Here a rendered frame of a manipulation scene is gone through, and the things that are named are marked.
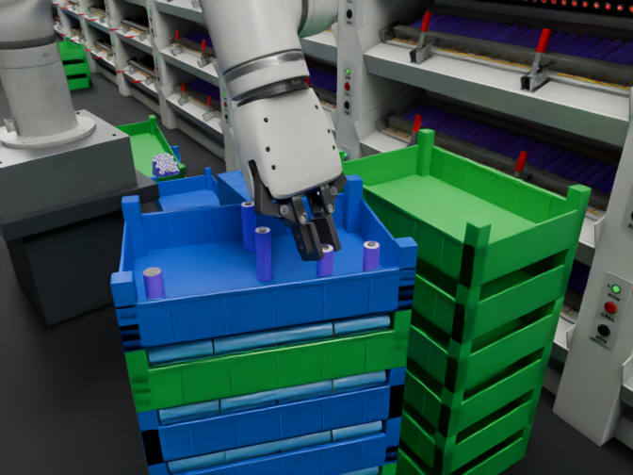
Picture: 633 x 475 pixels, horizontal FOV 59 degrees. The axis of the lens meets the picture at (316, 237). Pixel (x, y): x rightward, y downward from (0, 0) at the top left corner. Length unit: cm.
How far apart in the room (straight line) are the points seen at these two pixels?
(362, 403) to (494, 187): 38
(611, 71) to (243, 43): 59
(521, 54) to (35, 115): 93
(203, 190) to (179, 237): 120
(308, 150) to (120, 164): 74
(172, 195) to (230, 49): 138
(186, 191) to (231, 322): 138
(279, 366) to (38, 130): 83
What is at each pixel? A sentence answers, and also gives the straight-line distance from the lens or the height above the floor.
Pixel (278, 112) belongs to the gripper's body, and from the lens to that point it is 56.
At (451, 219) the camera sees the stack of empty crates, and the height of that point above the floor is 40.
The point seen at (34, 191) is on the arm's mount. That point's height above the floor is 32.
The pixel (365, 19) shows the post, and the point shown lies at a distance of 127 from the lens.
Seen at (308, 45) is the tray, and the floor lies 52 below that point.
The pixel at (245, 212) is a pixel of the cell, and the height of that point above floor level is 46.
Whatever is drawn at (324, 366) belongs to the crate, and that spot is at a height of 34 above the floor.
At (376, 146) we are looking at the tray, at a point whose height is 34.
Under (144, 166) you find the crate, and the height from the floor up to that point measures 5.
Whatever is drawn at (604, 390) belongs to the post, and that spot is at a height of 11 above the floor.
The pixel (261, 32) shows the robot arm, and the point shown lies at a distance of 56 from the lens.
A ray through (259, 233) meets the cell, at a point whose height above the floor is 47.
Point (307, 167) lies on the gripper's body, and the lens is 57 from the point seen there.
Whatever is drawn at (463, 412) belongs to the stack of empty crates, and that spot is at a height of 20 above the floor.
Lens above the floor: 76
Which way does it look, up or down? 28 degrees down
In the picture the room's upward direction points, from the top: straight up
